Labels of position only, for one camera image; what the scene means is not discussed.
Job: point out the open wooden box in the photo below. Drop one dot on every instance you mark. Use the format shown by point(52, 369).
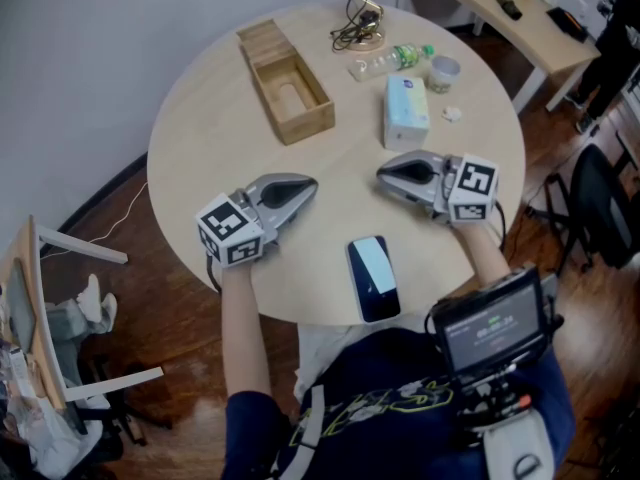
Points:
point(265, 43)

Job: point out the person's left forearm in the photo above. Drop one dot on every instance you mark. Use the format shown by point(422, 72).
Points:
point(245, 333)

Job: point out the white pouch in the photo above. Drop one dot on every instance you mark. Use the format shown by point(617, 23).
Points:
point(517, 448)

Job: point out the clear plastic cup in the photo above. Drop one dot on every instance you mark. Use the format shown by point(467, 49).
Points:
point(444, 75)

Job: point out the black camera rig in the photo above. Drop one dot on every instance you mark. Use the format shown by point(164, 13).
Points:
point(492, 403)

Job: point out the wooden desk white legs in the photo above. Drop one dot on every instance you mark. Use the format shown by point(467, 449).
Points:
point(42, 328)

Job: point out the curved gold desk lamp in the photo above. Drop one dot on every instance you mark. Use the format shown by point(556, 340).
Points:
point(372, 43)

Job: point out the black office chair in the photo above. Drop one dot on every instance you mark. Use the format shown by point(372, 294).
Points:
point(605, 203)

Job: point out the flat black case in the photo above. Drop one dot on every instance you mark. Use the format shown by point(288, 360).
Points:
point(566, 24)

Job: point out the computer monitor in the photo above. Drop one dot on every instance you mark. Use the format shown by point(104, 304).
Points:
point(21, 308)

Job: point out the curved wooden side desk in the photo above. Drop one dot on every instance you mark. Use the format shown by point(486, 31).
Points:
point(545, 43)

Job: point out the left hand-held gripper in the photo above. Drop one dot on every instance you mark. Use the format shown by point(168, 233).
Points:
point(230, 233)

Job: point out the light blue tissue pack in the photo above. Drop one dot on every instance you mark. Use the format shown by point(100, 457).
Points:
point(406, 113)

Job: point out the black swivel chair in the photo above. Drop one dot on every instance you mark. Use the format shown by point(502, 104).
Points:
point(120, 408)

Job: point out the person's right forearm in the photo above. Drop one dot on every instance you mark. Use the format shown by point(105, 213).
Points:
point(482, 255)

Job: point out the black chest monitor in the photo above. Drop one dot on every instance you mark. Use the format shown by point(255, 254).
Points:
point(492, 328)

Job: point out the crumpled white paper scrap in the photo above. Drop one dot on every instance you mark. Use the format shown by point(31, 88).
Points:
point(451, 114)

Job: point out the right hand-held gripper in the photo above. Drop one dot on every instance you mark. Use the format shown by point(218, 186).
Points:
point(472, 188)

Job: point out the small black device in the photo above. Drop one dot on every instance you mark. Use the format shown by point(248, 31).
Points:
point(509, 7)

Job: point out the person's navy shirt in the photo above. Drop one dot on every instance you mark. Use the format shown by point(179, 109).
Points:
point(390, 368)

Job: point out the black smartphone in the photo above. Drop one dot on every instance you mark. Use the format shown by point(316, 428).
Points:
point(374, 280)

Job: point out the person's white shorts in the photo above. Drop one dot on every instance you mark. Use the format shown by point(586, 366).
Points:
point(322, 353)

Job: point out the clear bottle green label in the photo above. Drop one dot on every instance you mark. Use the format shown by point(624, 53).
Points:
point(395, 60)

